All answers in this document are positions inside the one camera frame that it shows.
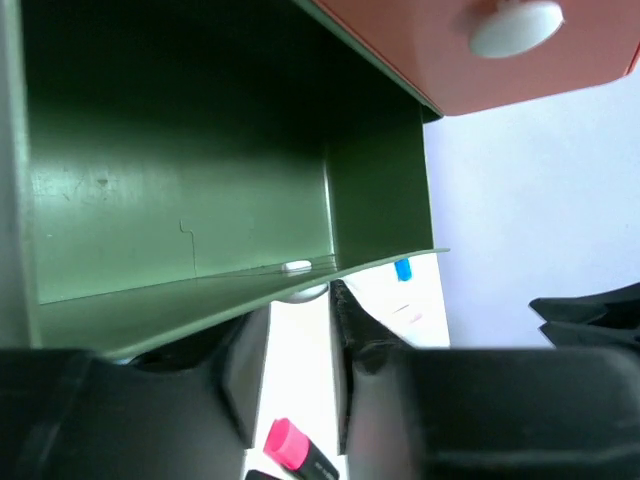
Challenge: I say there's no black blue highlighter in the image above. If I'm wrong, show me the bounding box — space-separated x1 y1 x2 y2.
394 258 412 282

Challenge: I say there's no black yellow highlighter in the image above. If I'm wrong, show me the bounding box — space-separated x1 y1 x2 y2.
244 469 281 480

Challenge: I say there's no green drawer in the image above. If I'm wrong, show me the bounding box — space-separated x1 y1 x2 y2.
1 1 436 358

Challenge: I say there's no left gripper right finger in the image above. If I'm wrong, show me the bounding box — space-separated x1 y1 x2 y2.
329 280 415 455

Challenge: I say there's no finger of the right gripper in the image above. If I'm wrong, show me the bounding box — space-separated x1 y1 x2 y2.
529 283 639 349

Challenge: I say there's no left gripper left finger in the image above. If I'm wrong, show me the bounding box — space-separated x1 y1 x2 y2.
89 304 271 449

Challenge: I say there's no black pink highlighter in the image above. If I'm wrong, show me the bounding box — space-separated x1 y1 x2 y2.
263 418 340 480

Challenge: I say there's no coral top drawer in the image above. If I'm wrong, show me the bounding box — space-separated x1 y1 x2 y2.
316 1 639 116

